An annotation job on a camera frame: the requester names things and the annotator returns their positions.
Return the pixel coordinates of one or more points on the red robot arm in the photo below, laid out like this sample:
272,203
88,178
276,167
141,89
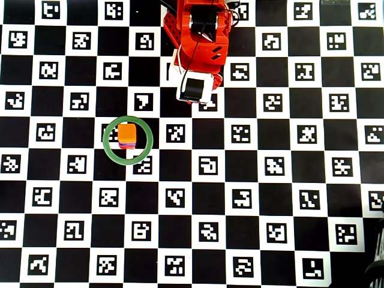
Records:
204,39

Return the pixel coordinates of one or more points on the red cube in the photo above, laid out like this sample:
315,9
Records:
127,147

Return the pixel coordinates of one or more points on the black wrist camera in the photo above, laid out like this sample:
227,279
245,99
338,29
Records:
193,88

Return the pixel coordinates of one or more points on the orange cube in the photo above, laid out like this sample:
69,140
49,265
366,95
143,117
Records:
127,132

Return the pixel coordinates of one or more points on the checkerboard marker board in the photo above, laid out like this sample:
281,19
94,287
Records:
192,240

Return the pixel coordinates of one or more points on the black camera holder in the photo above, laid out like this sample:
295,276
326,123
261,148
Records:
378,270

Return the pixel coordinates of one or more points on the blue cube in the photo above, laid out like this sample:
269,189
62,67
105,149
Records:
127,144

